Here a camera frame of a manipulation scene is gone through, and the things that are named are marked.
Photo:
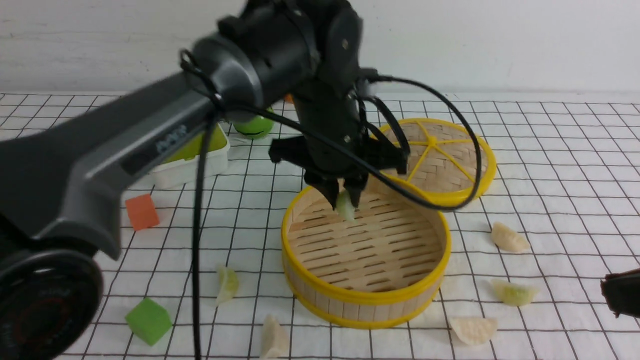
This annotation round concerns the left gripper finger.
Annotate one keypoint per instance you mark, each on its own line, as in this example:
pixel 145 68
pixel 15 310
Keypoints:
pixel 354 187
pixel 329 188

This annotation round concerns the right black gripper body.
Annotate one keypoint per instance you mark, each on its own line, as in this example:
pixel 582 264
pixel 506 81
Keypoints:
pixel 621 292

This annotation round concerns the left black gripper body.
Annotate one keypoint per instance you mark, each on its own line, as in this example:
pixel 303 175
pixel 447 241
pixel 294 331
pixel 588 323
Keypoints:
pixel 343 140

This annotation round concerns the green dumpling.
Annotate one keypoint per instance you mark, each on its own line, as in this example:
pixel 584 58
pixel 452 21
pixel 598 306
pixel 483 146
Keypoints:
pixel 344 207
pixel 512 294
pixel 228 284

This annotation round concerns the white dumpling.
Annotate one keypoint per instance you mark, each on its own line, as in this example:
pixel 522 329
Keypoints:
pixel 508 239
pixel 275 341
pixel 474 331

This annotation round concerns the left robot arm dark grey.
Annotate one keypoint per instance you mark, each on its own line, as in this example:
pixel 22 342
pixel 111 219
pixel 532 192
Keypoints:
pixel 61 188

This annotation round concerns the bamboo steamer tray yellow rim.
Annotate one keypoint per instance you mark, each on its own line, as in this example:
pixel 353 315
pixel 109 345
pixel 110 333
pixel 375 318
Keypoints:
pixel 378 271

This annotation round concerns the woven bamboo steamer lid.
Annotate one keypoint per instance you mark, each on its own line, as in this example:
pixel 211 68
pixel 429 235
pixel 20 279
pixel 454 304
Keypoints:
pixel 442 161

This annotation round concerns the green toy watermelon ball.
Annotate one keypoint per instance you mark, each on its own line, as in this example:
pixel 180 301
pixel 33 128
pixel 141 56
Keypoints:
pixel 258 127

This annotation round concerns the white grid-pattern tablecloth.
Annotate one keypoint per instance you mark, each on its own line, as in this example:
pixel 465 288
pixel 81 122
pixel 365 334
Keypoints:
pixel 567 179

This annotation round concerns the orange foam cube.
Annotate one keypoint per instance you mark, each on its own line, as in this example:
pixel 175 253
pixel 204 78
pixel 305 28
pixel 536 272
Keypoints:
pixel 142 212

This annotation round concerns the green foam cube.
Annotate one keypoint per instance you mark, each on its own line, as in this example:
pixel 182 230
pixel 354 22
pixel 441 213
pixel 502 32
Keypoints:
pixel 149 321

